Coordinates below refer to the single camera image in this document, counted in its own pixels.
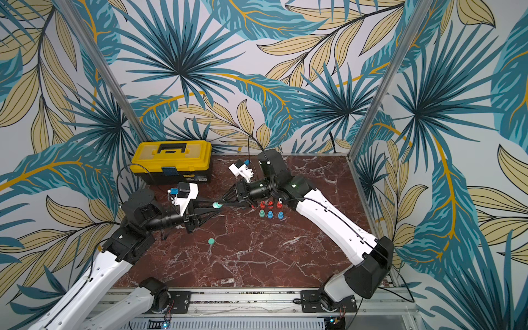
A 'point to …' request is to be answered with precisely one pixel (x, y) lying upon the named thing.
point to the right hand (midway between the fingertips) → (220, 203)
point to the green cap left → (211, 240)
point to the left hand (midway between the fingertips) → (217, 210)
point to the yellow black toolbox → (165, 162)
